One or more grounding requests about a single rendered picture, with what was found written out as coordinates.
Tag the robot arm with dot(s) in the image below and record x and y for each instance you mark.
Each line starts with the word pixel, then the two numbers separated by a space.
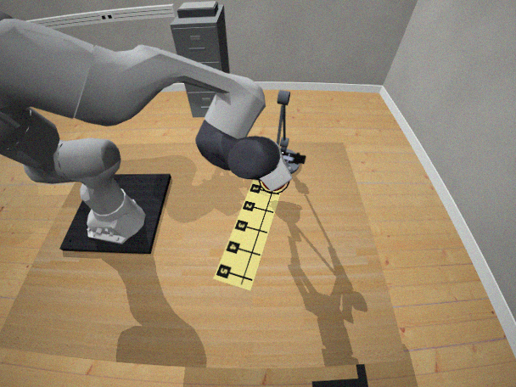
pixel 46 69

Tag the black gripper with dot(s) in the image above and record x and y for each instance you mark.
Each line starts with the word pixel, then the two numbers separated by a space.
pixel 297 159

